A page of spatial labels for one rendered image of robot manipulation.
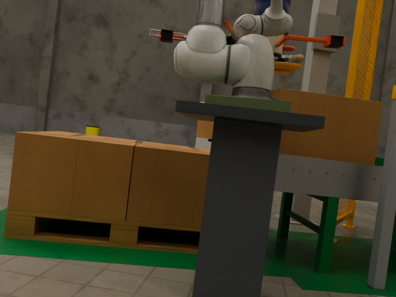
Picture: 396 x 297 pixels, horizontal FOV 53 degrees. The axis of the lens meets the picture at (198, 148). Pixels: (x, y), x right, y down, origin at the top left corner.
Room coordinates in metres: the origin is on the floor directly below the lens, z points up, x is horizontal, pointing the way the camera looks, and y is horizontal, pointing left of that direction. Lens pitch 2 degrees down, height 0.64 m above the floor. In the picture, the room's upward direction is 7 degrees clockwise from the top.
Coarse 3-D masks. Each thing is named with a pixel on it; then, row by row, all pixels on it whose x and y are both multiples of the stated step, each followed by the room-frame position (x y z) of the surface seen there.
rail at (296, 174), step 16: (288, 160) 2.04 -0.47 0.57; (304, 160) 2.06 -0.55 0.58; (320, 160) 2.07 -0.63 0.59; (288, 176) 2.05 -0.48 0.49; (304, 176) 2.06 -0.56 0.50; (320, 176) 2.07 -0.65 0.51; (336, 176) 2.08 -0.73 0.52; (352, 176) 2.09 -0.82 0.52; (368, 176) 2.10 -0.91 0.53; (288, 192) 2.05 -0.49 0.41; (304, 192) 2.06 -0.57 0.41; (320, 192) 2.07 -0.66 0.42; (336, 192) 2.08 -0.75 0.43; (352, 192) 2.09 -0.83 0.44; (368, 192) 2.10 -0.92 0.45
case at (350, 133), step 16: (288, 96) 2.19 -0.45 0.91; (304, 96) 2.20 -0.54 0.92; (320, 96) 2.21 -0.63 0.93; (336, 96) 2.22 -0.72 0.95; (304, 112) 2.20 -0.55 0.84; (320, 112) 2.21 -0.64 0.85; (336, 112) 2.22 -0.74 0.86; (352, 112) 2.23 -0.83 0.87; (368, 112) 2.24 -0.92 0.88; (336, 128) 2.22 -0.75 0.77; (352, 128) 2.23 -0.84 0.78; (368, 128) 2.24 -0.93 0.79; (288, 144) 2.19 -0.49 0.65; (304, 144) 2.20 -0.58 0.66; (320, 144) 2.21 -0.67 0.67; (336, 144) 2.22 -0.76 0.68; (352, 144) 2.24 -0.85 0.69; (368, 144) 2.25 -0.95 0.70; (336, 160) 2.23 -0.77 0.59; (352, 160) 2.24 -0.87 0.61; (368, 160) 2.25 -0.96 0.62
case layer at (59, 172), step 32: (32, 160) 2.03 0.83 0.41; (64, 160) 2.05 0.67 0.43; (96, 160) 2.07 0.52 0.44; (128, 160) 2.09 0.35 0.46; (160, 160) 2.11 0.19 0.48; (192, 160) 2.14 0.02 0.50; (32, 192) 2.04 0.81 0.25; (64, 192) 2.06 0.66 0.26; (96, 192) 2.08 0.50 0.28; (128, 192) 2.13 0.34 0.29; (160, 192) 2.12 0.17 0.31; (192, 192) 2.14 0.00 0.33; (192, 224) 2.14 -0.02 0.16
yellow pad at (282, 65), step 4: (280, 60) 2.29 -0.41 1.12; (284, 60) 2.29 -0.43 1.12; (276, 64) 2.25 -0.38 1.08; (280, 64) 2.25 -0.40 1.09; (284, 64) 2.25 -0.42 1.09; (288, 64) 2.25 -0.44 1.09; (292, 64) 2.25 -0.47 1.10; (296, 64) 2.25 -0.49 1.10; (300, 64) 2.25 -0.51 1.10; (284, 68) 2.33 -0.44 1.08; (288, 68) 2.32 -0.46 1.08; (292, 68) 2.31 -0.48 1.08; (296, 68) 2.30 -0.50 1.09
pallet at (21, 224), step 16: (16, 224) 2.03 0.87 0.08; (32, 224) 2.04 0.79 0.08; (96, 224) 2.49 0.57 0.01; (112, 224) 2.09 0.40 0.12; (128, 224) 2.10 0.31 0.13; (144, 224) 2.11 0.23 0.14; (160, 224) 2.12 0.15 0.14; (48, 240) 2.05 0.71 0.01; (64, 240) 2.06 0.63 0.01; (80, 240) 2.07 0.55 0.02; (96, 240) 2.09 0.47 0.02; (112, 240) 2.09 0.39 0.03; (128, 240) 2.10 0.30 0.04
